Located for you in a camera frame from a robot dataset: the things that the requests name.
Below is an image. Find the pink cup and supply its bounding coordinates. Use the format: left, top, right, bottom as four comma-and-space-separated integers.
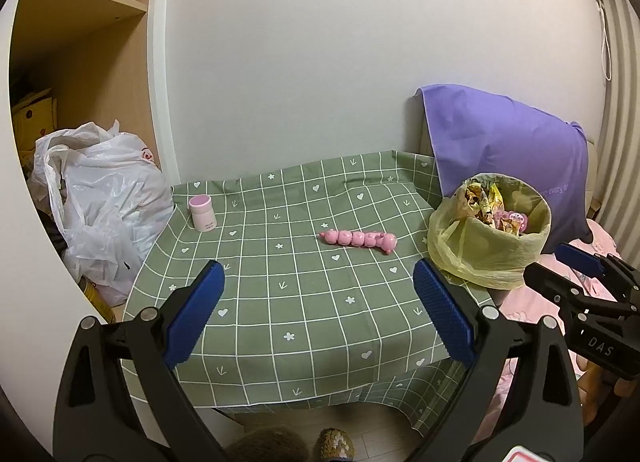
188, 194, 217, 233

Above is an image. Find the pink floral blanket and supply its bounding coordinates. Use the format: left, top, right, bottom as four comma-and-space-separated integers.
492, 219, 640, 443

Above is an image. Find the pile of snack wrappers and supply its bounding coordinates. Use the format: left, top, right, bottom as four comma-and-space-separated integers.
462, 179, 532, 239

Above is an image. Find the round pink candy packet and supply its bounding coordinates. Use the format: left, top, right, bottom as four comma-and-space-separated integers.
505, 211, 532, 234

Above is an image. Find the yellow box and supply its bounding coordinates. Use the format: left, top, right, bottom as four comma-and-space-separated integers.
11, 86, 59, 149

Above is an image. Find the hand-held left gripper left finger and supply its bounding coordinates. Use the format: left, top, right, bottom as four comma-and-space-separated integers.
52, 259, 226, 462

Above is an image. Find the beige striped curtain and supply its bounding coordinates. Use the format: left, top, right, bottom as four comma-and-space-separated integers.
597, 0, 640, 253

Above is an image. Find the purple pillow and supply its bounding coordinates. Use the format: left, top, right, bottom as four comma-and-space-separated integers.
414, 84, 594, 255

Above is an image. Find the bin with yellow liner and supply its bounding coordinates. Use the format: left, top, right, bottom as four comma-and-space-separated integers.
426, 173, 552, 291

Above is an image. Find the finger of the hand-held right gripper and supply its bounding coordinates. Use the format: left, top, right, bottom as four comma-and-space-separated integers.
556, 242, 640, 293
522, 262, 601, 313

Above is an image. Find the white cable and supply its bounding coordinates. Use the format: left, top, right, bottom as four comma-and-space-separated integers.
597, 0, 615, 83

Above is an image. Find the green checked tablecloth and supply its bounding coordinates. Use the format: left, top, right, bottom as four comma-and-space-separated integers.
120, 149, 501, 435

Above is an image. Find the wooden shelf unit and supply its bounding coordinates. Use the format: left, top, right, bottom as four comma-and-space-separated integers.
10, 0, 174, 323

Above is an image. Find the white plastic bag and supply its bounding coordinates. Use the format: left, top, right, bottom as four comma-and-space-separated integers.
27, 119, 176, 305

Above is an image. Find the pink caterpillar toy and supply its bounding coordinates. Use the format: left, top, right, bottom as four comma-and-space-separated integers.
320, 229, 400, 257

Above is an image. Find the brown fuzzy slipper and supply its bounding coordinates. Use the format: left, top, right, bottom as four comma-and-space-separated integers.
314, 428, 357, 462
229, 426, 309, 462

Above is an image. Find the yellow tin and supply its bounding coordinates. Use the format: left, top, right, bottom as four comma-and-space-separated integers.
82, 278, 117, 323

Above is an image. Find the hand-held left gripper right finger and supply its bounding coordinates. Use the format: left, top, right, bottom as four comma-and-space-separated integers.
412, 258, 586, 462

